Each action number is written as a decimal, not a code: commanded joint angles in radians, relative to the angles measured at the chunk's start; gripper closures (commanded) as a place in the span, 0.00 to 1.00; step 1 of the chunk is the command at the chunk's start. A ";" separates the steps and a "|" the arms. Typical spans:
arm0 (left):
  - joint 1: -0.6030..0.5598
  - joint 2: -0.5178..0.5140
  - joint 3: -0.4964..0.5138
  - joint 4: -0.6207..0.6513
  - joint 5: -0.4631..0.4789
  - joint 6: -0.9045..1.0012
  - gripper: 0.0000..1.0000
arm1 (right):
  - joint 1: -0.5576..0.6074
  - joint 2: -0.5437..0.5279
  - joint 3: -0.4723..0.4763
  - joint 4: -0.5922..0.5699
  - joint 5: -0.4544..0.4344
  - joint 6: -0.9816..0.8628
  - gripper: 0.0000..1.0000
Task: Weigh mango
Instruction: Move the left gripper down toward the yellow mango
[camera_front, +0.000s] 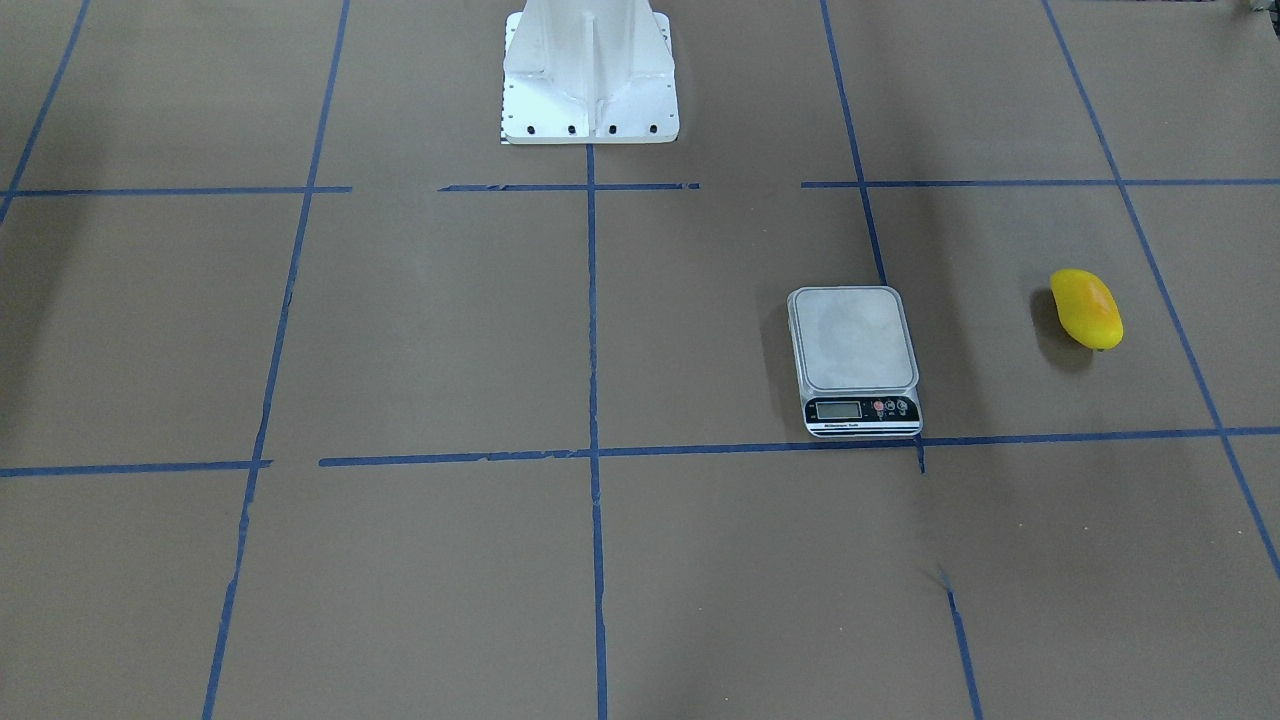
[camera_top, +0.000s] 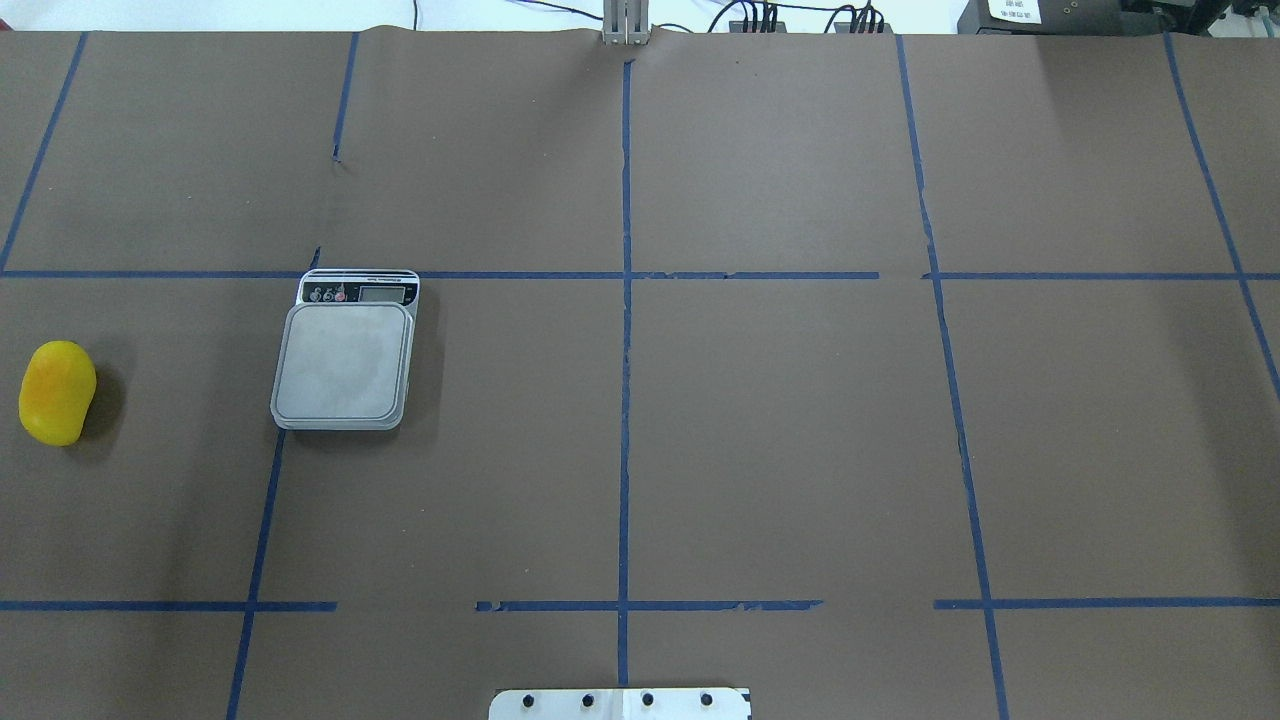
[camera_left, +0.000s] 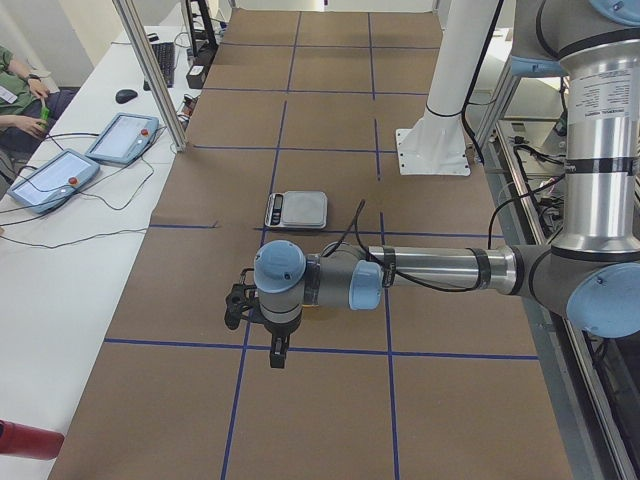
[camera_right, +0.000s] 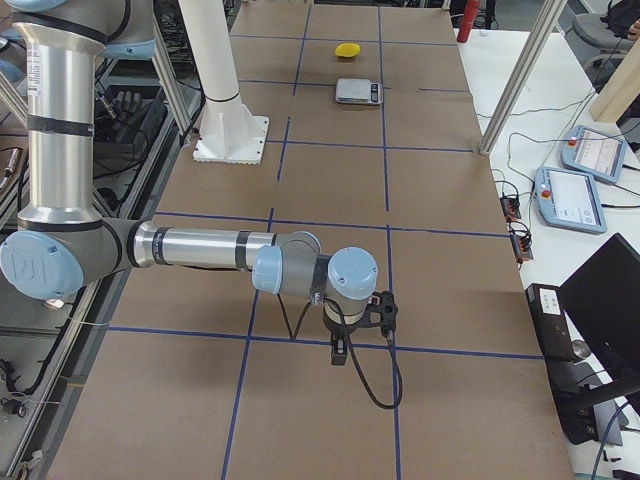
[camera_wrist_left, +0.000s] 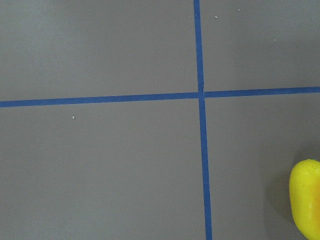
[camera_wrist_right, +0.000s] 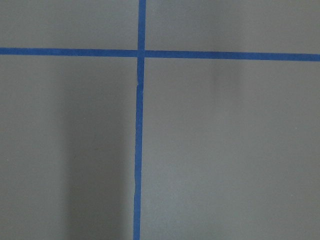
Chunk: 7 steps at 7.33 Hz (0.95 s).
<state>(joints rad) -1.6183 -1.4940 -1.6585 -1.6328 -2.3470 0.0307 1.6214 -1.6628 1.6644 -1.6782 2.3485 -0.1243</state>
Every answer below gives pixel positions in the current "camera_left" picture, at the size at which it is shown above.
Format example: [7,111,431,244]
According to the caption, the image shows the brown paper table cover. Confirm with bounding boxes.
[51,9,572,479]

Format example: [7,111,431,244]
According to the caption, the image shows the aluminium frame post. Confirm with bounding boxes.
[112,0,187,152]

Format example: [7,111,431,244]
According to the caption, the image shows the black stand with box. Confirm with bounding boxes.
[181,0,218,89]

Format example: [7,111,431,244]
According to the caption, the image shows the seated person green shirt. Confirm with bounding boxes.
[0,44,80,185]

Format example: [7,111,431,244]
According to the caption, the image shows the black computer mouse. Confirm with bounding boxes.
[115,89,138,105]

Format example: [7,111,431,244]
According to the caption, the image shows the near blue teach pendant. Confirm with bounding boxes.
[8,149,100,213]

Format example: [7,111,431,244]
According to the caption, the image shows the silver digital kitchen scale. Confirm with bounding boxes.
[264,191,328,230]

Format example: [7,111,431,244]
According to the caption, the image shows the far blue teach pendant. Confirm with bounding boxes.
[86,112,159,166]

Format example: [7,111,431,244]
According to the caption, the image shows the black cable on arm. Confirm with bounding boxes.
[319,191,554,293]

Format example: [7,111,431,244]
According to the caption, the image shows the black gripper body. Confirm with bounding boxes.
[264,321,299,349]

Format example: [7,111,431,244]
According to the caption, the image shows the black pendant cable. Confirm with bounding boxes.
[0,130,166,249]

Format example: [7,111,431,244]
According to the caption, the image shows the black keyboard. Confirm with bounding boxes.
[151,42,175,88]

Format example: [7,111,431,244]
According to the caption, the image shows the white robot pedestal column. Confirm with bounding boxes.
[396,0,502,176]

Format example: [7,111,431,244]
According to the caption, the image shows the blue tape vertical line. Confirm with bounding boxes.
[220,99,288,480]

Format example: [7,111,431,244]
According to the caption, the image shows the blue teach pendant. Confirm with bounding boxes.
[8,149,100,213]
[86,112,159,166]

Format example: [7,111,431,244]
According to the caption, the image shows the red cylinder object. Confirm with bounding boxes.
[0,420,65,460]

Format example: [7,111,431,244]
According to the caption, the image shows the blue tape horizontal line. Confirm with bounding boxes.
[103,338,539,361]

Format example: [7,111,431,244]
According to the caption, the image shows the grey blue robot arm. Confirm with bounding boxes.
[252,1,639,368]

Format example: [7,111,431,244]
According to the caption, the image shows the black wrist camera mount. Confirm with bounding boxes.
[224,268,264,330]

